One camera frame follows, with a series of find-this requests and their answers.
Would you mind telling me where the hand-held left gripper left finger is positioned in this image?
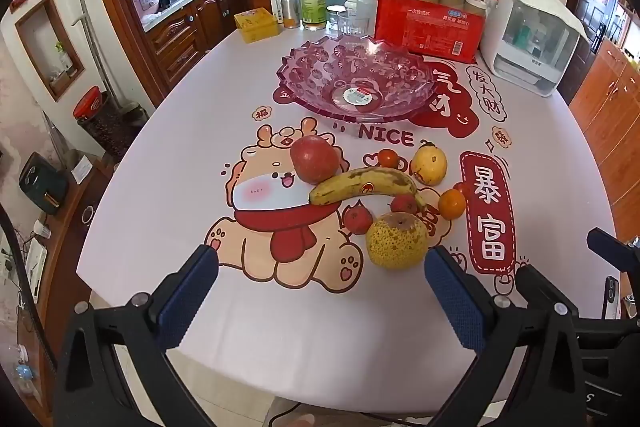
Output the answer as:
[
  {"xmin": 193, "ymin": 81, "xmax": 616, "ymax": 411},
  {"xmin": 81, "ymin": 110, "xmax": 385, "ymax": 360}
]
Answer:
[{"xmin": 52, "ymin": 244, "xmax": 219, "ymax": 427}]

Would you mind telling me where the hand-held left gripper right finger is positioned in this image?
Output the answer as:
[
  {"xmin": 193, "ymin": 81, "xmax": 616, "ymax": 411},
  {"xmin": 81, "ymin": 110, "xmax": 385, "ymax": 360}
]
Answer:
[{"xmin": 424, "ymin": 246, "xmax": 588, "ymax": 427}]

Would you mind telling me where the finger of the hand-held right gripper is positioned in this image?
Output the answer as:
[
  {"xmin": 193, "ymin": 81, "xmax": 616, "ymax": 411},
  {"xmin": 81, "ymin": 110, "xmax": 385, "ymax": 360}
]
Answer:
[{"xmin": 586, "ymin": 228, "xmax": 640, "ymax": 269}]

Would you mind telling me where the large yellow pear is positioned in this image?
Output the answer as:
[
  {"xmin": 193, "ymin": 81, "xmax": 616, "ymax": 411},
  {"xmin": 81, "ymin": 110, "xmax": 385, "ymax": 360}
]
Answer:
[{"xmin": 366, "ymin": 212, "xmax": 430, "ymax": 270}]

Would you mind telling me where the small orange tangerine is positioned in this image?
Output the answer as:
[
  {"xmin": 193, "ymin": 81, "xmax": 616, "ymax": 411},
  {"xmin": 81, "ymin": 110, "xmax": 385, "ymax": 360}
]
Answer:
[{"xmin": 438, "ymin": 188, "xmax": 467, "ymax": 220}]

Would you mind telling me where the smooth yellow round fruit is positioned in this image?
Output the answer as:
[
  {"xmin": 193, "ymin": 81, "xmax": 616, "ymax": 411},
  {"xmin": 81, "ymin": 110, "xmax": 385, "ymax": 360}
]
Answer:
[{"xmin": 410, "ymin": 142, "xmax": 447, "ymax": 186}]

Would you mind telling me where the spotted yellow banana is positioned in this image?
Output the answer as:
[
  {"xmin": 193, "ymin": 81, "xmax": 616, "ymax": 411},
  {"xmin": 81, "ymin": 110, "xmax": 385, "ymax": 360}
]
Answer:
[{"xmin": 308, "ymin": 166, "xmax": 427, "ymax": 223}]

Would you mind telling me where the red apple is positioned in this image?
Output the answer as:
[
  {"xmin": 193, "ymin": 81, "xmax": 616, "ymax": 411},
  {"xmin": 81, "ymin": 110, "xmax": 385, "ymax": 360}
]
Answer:
[{"xmin": 291, "ymin": 135, "xmax": 341, "ymax": 185}]

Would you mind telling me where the pink glass bowl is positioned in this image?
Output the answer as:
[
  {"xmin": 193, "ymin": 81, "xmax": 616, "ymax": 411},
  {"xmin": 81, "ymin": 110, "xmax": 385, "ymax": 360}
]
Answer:
[{"xmin": 277, "ymin": 33, "xmax": 436, "ymax": 124}]

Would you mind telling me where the small red hawthorn fruit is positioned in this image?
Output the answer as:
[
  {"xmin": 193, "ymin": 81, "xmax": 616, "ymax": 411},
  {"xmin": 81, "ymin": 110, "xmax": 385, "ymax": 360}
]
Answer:
[
  {"xmin": 342, "ymin": 202, "xmax": 374, "ymax": 235},
  {"xmin": 390, "ymin": 193, "xmax": 418, "ymax": 214}
]

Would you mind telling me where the wooden side cabinet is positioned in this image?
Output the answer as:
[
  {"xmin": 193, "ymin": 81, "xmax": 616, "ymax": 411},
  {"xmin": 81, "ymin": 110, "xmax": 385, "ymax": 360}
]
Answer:
[{"xmin": 570, "ymin": 37, "xmax": 640, "ymax": 228}]

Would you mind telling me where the white power strip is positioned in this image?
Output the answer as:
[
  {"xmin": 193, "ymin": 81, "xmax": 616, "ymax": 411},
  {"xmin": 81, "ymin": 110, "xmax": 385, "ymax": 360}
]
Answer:
[{"xmin": 22, "ymin": 237, "xmax": 48, "ymax": 303}]

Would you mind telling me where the dark green appliance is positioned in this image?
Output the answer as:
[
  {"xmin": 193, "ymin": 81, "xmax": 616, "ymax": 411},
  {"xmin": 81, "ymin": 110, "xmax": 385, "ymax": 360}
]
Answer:
[{"xmin": 19, "ymin": 152, "xmax": 70, "ymax": 212}]

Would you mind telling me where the white countertop appliance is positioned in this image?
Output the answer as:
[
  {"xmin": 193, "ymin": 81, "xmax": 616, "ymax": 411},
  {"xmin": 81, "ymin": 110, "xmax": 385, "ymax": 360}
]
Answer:
[{"xmin": 480, "ymin": 0, "xmax": 593, "ymax": 98}]

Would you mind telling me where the red lidded bin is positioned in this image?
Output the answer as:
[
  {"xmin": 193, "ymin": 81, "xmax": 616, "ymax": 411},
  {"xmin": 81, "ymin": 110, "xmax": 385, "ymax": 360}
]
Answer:
[{"xmin": 73, "ymin": 87, "xmax": 136, "ymax": 158}]

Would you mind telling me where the wooden kitchen cabinet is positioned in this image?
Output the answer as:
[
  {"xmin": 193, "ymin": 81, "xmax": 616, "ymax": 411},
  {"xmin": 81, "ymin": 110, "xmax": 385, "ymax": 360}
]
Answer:
[{"xmin": 142, "ymin": 0, "xmax": 251, "ymax": 78}]

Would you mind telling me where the red paper cup package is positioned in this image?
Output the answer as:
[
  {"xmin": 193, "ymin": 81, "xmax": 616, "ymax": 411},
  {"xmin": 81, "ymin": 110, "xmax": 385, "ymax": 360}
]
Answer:
[{"xmin": 370, "ymin": 0, "xmax": 498, "ymax": 64}]

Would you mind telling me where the yellow tin box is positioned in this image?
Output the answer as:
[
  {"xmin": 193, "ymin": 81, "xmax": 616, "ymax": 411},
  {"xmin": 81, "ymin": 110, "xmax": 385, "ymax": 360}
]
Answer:
[{"xmin": 234, "ymin": 7, "xmax": 279, "ymax": 44}]

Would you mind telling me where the clear drinking glass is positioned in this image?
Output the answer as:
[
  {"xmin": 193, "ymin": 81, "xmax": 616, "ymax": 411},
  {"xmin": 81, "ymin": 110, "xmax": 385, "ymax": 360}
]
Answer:
[{"xmin": 337, "ymin": 11, "xmax": 368, "ymax": 38}]

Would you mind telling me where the metal can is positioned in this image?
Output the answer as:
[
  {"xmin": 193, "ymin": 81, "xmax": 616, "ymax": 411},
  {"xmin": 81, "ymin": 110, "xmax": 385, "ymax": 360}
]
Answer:
[{"xmin": 281, "ymin": 0, "xmax": 301, "ymax": 28}]

